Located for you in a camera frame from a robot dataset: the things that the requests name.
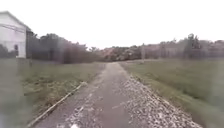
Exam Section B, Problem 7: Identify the grey asphalt path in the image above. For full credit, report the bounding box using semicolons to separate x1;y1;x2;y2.
27;62;204;128

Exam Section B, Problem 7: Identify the row of dark trees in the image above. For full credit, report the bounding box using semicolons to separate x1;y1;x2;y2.
25;31;103;65

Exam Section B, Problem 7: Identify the grass field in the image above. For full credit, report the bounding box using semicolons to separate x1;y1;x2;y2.
0;58;107;128
118;57;224;128

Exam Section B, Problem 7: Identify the pale concrete kerb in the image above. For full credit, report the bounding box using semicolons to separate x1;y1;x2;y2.
26;81;88;128

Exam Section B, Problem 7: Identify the white building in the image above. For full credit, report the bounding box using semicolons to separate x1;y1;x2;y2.
0;10;33;60

